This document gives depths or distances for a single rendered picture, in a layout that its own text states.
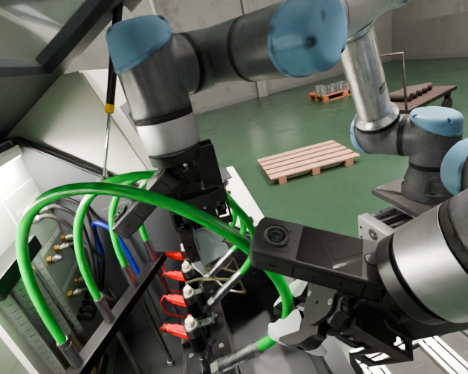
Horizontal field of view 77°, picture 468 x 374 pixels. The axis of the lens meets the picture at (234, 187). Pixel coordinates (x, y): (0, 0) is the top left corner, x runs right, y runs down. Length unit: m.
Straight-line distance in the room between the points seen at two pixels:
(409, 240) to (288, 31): 0.21
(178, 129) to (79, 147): 0.46
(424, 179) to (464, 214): 0.71
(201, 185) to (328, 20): 0.24
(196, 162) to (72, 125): 0.45
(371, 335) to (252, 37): 0.30
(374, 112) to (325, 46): 0.57
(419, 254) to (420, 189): 0.71
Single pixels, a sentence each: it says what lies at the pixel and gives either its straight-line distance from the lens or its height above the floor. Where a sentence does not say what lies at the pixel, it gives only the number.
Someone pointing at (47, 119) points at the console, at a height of 1.47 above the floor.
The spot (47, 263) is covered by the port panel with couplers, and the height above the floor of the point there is 1.20.
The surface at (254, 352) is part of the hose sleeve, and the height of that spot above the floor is 1.16.
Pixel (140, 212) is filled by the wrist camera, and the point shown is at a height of 1.35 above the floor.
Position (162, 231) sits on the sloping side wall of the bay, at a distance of 0.82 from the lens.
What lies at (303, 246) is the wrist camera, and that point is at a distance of 0.27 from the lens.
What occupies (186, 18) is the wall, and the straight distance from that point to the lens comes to 9.45.
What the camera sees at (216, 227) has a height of 1.36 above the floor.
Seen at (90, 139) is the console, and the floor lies 1.40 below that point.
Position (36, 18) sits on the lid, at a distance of 0.54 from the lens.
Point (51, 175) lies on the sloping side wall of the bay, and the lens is 0.79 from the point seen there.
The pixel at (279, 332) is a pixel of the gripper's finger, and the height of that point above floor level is 1.23.
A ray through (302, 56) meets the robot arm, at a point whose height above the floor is 1.50.
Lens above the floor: 1.52
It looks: 24 degrees down
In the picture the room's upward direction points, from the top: 14 degrees counter-clockwise
